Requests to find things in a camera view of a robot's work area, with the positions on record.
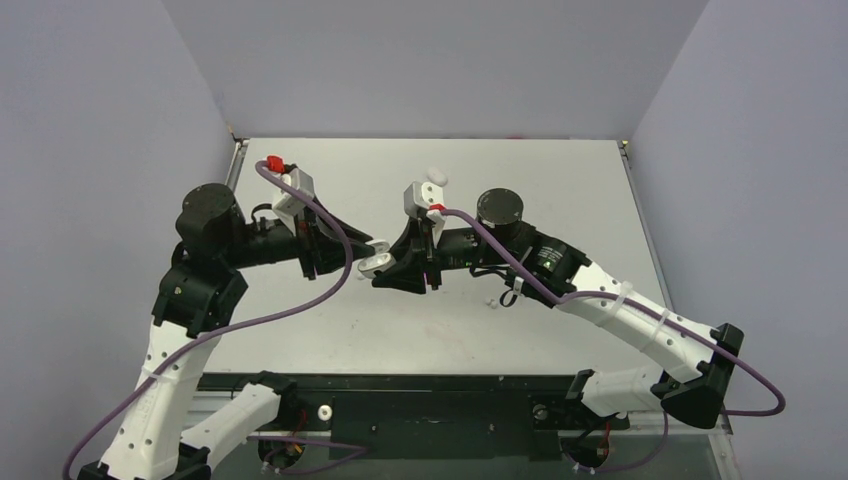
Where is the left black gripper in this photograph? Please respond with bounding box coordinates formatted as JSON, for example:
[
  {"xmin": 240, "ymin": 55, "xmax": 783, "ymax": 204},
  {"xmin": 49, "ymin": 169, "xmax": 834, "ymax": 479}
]
[{"xmin": 222, "ymin": 193, "xmax": 375, "ymax": 281}]

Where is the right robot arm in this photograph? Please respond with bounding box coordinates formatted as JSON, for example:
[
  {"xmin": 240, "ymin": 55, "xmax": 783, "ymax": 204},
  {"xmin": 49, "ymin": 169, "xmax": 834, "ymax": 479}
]
[{"xmin": 358, "ymin": 182, "xmax": 744, "ymax": 429}]

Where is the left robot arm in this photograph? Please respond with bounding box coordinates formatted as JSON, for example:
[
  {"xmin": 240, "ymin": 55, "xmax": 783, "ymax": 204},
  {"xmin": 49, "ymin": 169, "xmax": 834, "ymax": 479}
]
[{"xmin": 79, "ymin": 183, "xmax": 374, "ymax": 479}]

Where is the closed white charging case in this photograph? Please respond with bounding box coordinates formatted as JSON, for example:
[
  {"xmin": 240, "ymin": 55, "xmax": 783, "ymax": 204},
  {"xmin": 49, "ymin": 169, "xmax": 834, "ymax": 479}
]
[{"xmin": 426, "ymin": 167, "xmax": 449, "ymax": 187}]

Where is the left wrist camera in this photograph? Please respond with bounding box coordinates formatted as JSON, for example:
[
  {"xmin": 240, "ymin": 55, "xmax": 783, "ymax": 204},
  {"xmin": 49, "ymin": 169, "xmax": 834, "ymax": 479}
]
[{"xmin": 271, "ymin": 166, "xmax": 318, "ymax": 230}]

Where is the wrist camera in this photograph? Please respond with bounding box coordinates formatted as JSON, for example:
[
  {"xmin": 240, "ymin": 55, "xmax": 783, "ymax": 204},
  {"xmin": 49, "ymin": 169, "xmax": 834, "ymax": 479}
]
[
  {"xmin": 404, "ymin": 181, "xmax": 446, "ymax": 246},
  {"xmin": 271, "ymin": 166, "xmax": 318, "ymax": 230}
]

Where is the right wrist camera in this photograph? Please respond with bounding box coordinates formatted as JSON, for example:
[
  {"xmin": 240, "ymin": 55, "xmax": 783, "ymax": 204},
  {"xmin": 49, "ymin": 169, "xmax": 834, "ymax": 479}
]
[{"xmin": 404, "ymin": 181, "xmax": 446, "ymax": 246}]

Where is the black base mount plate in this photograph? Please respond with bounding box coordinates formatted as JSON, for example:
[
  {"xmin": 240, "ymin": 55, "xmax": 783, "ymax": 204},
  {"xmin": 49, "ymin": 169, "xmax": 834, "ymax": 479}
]
[{"xmin": 198, "ymin": 372, "xmax": 631, "ymax": 463}]

